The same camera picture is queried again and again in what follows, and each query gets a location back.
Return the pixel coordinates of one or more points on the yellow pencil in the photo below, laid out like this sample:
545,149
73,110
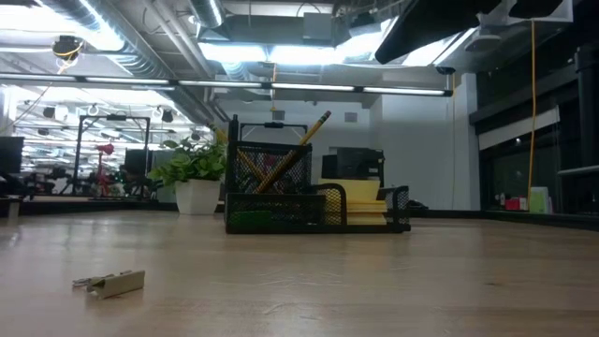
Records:
220,136
316,127

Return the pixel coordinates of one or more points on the yellow sticky note pad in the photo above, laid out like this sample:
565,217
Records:
355,192

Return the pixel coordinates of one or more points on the green eraser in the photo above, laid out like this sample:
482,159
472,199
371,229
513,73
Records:
252,219

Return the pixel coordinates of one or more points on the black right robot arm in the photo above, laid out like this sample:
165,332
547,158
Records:
430,23

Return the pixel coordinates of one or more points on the black mesh desk organizer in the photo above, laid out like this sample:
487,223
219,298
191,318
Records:
304,229

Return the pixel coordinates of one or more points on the black equipment box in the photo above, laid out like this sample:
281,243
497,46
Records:
355,161

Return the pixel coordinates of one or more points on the white plant pot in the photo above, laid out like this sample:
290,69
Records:
196,196

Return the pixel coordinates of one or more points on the green leafy plant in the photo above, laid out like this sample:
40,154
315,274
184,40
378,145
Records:
192,161

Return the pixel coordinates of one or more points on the long light bar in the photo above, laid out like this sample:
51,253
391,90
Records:
220,84

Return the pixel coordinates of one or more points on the red desk lamp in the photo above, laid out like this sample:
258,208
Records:
106,149

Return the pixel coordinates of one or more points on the small red container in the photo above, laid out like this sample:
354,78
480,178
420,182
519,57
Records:
512,204

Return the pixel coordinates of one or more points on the light green box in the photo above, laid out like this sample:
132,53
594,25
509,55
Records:
539,201

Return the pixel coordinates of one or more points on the black monitor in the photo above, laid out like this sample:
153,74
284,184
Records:
10,154

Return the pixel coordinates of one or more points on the black camera bracket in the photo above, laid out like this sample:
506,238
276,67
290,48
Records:
273,125

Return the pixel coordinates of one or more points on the black dome camera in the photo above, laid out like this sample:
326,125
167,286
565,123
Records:
445,70

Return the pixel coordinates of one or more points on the black metal frame stand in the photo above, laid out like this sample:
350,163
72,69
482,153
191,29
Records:
112,117

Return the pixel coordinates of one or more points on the black table edge rail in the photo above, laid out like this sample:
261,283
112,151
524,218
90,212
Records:
515,217
93,206

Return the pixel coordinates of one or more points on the black overhead camera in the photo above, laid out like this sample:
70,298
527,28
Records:
68,47

